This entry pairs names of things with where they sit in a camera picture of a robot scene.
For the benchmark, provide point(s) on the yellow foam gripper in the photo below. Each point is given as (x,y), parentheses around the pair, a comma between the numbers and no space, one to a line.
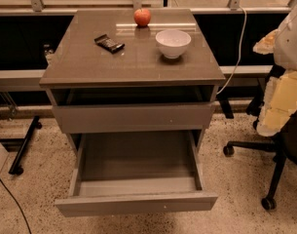
(291,44)

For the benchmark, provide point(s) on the grey drawer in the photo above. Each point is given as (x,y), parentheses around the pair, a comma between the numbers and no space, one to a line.
(137,109)
(134,173)

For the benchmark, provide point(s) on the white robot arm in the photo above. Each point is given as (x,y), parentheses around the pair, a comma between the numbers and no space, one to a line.
(280,98)

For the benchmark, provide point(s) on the grey drawer cabinet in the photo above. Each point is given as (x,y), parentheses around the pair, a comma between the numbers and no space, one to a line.
(79,63)

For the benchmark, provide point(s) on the grey top drawer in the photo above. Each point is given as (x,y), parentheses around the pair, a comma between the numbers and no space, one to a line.
(137,109)

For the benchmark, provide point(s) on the black office chair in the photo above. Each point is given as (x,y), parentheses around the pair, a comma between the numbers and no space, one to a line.
(282,144)

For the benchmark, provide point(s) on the white bowl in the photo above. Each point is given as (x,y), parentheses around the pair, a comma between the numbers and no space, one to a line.
(173,43)

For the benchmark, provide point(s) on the red apple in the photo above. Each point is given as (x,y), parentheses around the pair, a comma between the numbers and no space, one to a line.
(142,17)

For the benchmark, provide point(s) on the black snack bar wrapper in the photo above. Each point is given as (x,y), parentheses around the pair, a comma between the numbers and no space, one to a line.
(105,42)

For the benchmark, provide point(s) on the black stand leg with wheels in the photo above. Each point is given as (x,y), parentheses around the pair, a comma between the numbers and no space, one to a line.
(16,168)

